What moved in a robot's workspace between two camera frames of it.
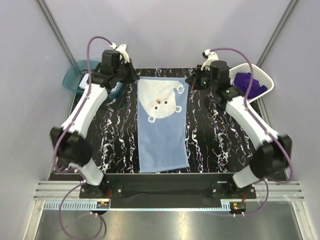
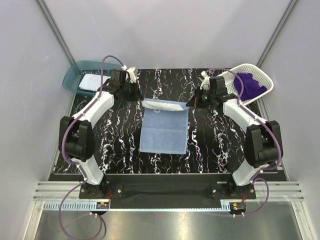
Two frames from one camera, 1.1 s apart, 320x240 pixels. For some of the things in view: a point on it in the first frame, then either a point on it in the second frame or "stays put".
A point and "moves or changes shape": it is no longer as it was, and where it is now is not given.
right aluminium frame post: [290, 7] stays put
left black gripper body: [123, 73] -> [130, 91]
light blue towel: [162, 108] moves or changes shape
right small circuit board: [238, 206] stays put
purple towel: [242, 80] stays put
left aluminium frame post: [57, 31] stays put
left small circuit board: [103, 204] stays put
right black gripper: [194, 79] -> [195, 102]
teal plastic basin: [73, 74] stays put
